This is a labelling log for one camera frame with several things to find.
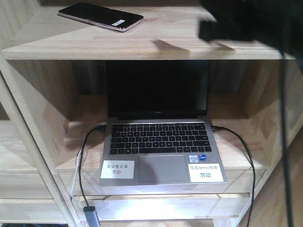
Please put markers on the grey usb hub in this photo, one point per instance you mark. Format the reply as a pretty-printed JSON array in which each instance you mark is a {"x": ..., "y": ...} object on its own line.
[{"x": 91, "y": 216}]

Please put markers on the wooden bookshelf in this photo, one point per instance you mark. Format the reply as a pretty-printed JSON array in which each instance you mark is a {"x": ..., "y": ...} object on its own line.
[{"x": 48, "y": 118}]

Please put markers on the black smartphone purple case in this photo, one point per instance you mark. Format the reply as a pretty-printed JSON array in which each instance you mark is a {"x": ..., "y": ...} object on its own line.
[{"x": 104, "y": 17}]

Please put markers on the silver laptop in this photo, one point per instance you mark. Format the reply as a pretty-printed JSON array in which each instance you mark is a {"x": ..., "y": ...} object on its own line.
[{"x": 158, "y": 129}]

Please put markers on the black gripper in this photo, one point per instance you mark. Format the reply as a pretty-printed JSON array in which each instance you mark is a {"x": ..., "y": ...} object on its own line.
[{"x": 243, "y": 20}]

